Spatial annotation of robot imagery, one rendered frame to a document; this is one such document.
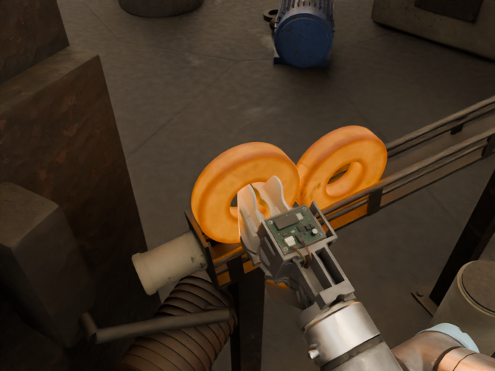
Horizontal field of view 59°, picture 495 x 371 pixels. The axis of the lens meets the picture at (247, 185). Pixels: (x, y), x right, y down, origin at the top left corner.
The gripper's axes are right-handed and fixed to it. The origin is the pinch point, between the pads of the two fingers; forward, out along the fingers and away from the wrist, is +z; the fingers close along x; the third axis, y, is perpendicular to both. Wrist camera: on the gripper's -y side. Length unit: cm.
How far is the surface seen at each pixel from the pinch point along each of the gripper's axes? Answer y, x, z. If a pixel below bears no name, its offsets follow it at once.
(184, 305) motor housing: -22.2, 11.3, -5.2
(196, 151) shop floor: -99, -27, 76
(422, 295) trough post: -73, -61, -17
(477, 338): -25, -34, -31
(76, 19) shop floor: -140, -10, 229
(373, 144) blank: 2.4, -19.1, -1.8
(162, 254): -5.9, 13.3, -2.4
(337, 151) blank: 3.3, -12.8, -1.4
